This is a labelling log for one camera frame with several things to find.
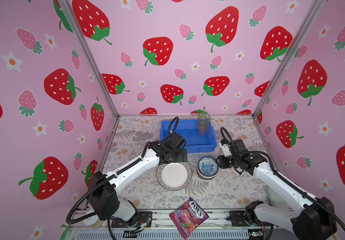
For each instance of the blue plastic bin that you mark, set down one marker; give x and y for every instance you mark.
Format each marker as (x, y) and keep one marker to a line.
(188, 130)

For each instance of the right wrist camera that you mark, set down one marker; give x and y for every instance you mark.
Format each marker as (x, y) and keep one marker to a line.
(233, 149)

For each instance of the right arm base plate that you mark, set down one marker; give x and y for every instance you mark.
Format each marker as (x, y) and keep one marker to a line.
(239, 219)

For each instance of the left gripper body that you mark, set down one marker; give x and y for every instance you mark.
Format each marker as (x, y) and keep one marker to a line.
(178, 156)

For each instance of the white plate with patterned rim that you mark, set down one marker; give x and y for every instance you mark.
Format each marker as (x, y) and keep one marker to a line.
(174, 176)

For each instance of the pale green oblong case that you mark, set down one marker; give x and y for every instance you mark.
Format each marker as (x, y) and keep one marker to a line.
(274, 198)

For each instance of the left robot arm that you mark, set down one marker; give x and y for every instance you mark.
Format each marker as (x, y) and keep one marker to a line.
(104, 189)

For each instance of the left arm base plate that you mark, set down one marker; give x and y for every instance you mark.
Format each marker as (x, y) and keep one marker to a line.
(140, 218)

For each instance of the yellow transparent cup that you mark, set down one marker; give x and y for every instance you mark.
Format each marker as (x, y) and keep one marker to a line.
(202, 127)

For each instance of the blue patterned bowl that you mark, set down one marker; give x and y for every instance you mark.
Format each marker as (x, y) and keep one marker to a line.
(207, 166)

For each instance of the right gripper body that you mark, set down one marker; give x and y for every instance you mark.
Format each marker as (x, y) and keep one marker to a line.
(231, 161)

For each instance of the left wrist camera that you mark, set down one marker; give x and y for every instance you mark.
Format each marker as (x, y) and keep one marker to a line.
(175, 141)

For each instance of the pink transparent cup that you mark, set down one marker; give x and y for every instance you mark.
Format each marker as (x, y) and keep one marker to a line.
(202, 130)

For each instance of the purple Fox's candy bag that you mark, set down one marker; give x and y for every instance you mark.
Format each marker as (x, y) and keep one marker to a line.
(188, 217)

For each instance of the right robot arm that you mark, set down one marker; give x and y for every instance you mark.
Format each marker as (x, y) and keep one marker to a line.
(310, 218)

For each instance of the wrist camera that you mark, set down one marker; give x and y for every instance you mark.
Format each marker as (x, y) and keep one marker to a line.
(175, 141)
(233, 149)

